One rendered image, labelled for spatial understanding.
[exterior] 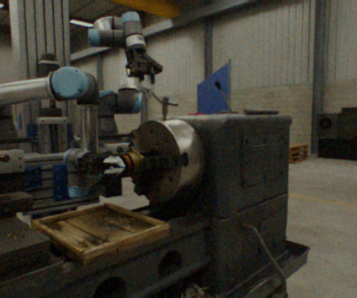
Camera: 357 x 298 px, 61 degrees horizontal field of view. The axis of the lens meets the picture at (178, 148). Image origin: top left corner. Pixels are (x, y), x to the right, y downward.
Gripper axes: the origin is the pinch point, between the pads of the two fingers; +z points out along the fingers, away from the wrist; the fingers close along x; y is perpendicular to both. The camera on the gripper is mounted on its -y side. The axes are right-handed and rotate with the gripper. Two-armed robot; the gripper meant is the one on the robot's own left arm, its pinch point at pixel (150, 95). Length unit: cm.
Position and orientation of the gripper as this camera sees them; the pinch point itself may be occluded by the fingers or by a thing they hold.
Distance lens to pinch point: 127.4
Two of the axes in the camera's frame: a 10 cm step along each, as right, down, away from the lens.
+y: -7.1, 0.7, -7.0
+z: 2.1, 9.7, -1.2
